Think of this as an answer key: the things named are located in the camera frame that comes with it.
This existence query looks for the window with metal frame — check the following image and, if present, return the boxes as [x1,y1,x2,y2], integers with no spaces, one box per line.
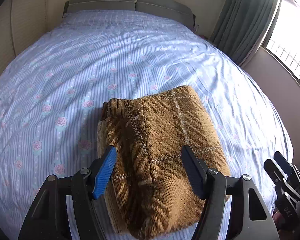
[262,0,300,86]

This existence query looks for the grey left headboard cushion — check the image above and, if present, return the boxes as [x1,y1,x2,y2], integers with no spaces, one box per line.
[63,0,137,14]

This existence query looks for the green curtain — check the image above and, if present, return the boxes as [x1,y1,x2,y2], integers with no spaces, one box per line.
[210,0,279,68]

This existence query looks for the grey right headboard cushion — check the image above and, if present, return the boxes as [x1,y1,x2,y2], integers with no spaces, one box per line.
[135,0,196,30]

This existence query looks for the blue floral striped bedsheet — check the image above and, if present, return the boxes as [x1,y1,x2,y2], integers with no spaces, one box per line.
[0,10,293,239]

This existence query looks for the brown plaid knit sweater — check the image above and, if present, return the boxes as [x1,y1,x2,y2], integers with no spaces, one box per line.
[97,86,230,239]

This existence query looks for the grey headboard cushion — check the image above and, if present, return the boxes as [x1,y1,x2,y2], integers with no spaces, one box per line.
[135,0,196,30]
[63,0,137,14]

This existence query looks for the white louvered wardrobe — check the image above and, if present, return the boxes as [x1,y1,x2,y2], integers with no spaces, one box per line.
[0,0,52,90]

